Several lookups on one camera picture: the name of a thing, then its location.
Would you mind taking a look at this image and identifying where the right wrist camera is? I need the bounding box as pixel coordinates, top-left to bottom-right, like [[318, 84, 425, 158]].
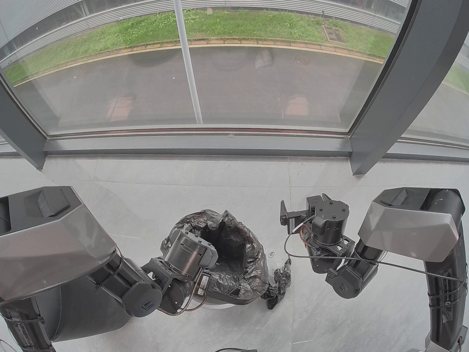
[[280, 199, 316, 235]]

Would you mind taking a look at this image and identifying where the window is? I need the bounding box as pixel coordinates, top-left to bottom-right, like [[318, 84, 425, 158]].
[[0, 0, 469, 177]]

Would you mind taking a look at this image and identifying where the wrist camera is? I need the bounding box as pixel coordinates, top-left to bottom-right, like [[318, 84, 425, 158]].
[[280, 199, 316, 235], [197, 241, 220, 268]]

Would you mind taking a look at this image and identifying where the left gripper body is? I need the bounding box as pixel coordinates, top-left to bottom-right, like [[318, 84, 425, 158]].
[[164, 269, 216, 311]]

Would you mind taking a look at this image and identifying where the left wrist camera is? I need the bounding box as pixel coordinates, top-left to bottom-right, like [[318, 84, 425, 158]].
[[197, 241, 220, 268]]

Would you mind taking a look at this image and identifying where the black plastic bag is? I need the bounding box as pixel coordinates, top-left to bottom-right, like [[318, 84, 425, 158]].
[[160, 209, 270, 306]]

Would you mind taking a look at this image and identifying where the black plastic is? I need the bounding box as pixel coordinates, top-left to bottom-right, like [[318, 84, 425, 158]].
[[260, 258, 293, 310]]

